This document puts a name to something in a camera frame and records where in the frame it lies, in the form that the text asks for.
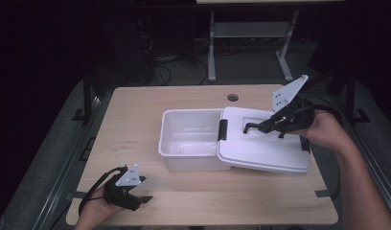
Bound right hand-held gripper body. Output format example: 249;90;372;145
262;74;316;134

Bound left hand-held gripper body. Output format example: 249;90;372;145
103;164;144;212

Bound white box lid black latches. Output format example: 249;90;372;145
216;105;312;174

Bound white plastic storage box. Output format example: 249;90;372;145
158;108;233;173

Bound person's left hand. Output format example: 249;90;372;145
80;186;127;225

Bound person's right hand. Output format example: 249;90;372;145
293;111;355;153

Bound black metal post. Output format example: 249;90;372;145
344;68;371;125
72;72;95;123

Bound aluminium frame rail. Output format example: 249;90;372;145
32;95;104;230
340;121;391;223

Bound grey metal table frame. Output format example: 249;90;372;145
207;9;301;83

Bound tangle of floor cables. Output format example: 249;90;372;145
137;33;211;86

